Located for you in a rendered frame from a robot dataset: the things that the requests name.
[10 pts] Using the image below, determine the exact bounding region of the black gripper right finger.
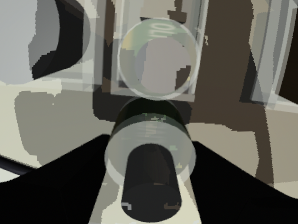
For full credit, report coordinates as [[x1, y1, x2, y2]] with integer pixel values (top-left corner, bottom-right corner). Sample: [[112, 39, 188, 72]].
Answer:
[[189, 140, 298, 224]]

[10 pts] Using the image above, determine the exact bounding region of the orange rectangular block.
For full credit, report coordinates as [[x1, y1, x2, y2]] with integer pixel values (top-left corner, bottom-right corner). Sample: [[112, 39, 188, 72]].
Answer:
[[278, 8, 298, 104]]

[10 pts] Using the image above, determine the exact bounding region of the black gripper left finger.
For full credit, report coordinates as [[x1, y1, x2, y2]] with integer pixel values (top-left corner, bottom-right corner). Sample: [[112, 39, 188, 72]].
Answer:
[[0, 135, 110, 224]]

